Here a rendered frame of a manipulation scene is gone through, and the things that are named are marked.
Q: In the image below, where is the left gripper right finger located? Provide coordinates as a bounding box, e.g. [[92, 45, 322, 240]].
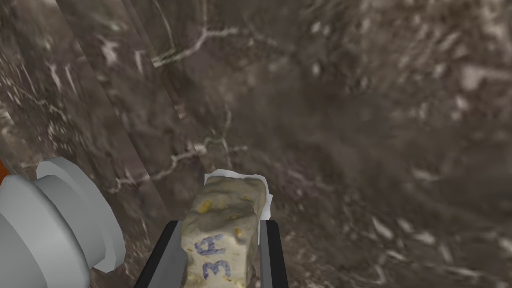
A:
[[258, 219, 290, 288]]

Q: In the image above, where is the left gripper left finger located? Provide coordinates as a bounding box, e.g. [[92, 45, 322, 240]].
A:
[[133, 220, 189, 288]]

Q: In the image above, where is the pale beige bread loaf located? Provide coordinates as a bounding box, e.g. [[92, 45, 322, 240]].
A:
[[180, 169, 274, 288]]

